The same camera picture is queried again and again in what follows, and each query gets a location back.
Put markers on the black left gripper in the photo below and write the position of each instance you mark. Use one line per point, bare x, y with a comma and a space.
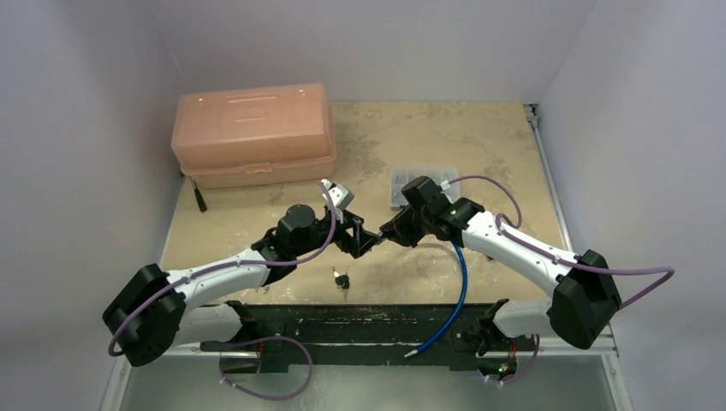
361, 239

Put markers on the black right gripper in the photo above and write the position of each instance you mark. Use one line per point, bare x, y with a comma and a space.
404, 228

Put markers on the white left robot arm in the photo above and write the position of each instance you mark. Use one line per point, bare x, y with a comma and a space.
146, 315

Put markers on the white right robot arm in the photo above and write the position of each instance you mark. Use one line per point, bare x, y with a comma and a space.
580, 300

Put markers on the black-headed key bunch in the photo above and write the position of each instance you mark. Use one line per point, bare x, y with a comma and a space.
342, 281

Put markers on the clear plastic screw organizer box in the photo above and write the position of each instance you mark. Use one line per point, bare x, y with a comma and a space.
400, 175

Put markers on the orange plastic toolbox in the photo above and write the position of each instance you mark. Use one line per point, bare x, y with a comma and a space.
255, 136

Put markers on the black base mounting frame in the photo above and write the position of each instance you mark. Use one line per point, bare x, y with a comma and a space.
368, 335

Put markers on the black-handled tool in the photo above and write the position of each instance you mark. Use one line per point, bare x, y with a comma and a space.
198, 196

